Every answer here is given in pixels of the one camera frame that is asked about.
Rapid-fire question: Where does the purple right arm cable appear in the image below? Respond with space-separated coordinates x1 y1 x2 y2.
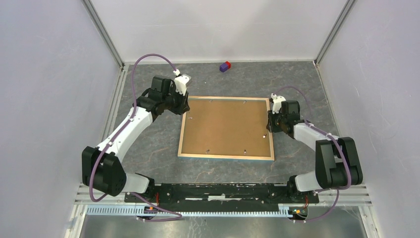
274 86 352 223

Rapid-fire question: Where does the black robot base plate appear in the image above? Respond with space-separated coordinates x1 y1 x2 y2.
142 183 319 212

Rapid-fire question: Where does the red purple toy block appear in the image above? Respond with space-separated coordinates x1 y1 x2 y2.
219 61 231 72

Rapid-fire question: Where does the blue wooden picture frame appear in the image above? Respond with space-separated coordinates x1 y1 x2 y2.
177 96 275 162

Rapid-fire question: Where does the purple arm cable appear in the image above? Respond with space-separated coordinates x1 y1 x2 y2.
89 54 183 222
274 86 352 223

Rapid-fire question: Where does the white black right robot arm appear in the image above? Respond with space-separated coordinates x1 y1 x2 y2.
266 97 363 202

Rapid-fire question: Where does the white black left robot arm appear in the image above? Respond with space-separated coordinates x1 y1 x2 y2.
82 74 192 202

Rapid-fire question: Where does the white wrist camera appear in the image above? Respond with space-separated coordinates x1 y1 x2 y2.
269 93 286 114
174 74 191 96

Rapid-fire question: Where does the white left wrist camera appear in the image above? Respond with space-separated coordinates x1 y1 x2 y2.
174 74 191 96

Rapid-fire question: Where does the slotted cable duct rail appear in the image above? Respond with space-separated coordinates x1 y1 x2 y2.
86 205 292 218

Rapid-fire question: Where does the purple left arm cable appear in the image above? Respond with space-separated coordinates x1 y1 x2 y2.
89 54 183 222

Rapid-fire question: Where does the brown frame backing board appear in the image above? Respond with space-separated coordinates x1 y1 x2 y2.
181 99 272 158

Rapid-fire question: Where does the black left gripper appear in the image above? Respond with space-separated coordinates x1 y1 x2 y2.
162 86 190 116

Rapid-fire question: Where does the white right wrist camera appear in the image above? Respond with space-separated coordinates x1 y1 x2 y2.
269 93 286 114

